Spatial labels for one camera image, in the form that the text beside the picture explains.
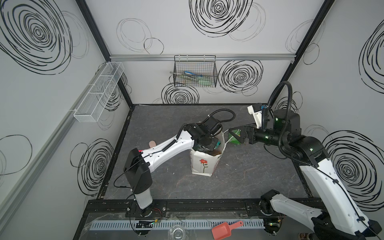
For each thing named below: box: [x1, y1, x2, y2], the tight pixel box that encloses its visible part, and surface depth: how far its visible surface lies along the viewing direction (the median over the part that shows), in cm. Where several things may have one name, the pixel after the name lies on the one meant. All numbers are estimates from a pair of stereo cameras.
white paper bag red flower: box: [190, 130, 226, 177], surface depth 72 cm
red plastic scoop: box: [211, 221, 243, 240], surface depth 68 cm
